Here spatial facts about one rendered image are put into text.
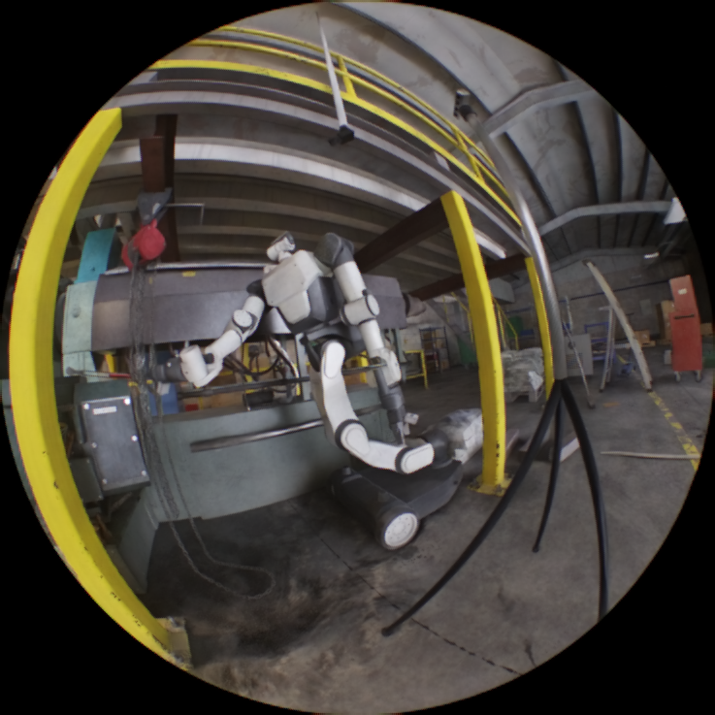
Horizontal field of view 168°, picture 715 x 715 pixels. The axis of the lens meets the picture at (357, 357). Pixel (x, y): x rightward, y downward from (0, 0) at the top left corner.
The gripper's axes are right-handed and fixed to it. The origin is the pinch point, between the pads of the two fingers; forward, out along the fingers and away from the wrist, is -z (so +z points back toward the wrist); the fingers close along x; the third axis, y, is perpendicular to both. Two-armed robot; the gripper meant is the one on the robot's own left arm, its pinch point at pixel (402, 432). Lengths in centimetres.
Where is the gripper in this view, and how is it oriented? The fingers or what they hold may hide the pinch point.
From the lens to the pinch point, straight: 95.3
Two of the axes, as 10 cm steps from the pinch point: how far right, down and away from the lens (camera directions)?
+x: -4.1, 0.7, -9.1
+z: -3.1, -9.5, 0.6
